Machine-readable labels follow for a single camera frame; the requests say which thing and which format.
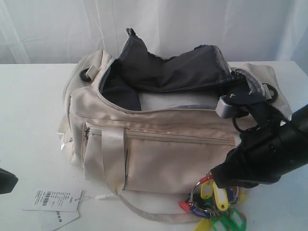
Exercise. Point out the white brand hang tag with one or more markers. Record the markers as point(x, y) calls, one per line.
point(57, 219)

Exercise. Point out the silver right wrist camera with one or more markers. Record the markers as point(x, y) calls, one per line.
point(239, 101)

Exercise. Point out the cream satin duffel bag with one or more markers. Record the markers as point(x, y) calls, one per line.
point(151, 124)

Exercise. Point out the white barcode hang tag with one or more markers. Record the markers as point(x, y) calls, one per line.
point(53, 200)

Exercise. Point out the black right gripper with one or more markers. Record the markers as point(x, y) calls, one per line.
point(262, 157)

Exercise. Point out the colourful key tag bunch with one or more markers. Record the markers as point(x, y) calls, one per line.
point(215, 207)

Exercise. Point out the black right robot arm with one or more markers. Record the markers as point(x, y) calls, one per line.
point(300, 148)

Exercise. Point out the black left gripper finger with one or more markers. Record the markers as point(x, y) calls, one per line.
point(7, 181)

